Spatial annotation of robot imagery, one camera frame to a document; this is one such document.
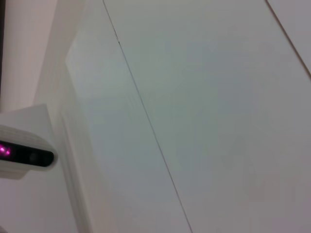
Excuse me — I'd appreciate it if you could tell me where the silver depth camera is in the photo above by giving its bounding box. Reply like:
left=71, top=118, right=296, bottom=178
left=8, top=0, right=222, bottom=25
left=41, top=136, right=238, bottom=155
left=0, top=125, right=59, bottom=181

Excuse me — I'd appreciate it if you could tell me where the white enclosure corner post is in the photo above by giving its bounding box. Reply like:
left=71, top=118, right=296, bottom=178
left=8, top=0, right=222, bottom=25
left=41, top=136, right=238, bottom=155
left=36, top=0, right=98, bottom=233

